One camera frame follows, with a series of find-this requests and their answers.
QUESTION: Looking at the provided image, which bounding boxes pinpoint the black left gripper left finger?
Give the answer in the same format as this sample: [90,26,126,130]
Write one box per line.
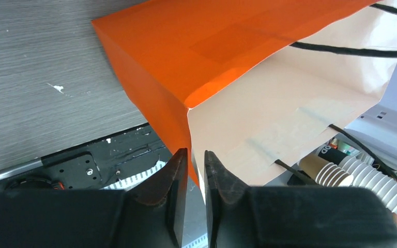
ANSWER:
[126,148,189,247]

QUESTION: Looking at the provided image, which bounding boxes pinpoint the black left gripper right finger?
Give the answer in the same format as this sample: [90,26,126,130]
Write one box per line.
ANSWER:
[204,150,252,247]

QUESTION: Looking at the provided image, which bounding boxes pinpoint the orange paper bag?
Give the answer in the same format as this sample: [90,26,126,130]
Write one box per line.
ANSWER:
[92,1,397,185]

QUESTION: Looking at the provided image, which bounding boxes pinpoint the brown paper cup stack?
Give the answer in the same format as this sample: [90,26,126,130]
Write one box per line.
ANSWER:
[299,153,354,187]

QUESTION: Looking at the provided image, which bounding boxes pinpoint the black paper cup stack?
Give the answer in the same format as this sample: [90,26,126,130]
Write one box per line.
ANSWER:
[315,145,397,215]

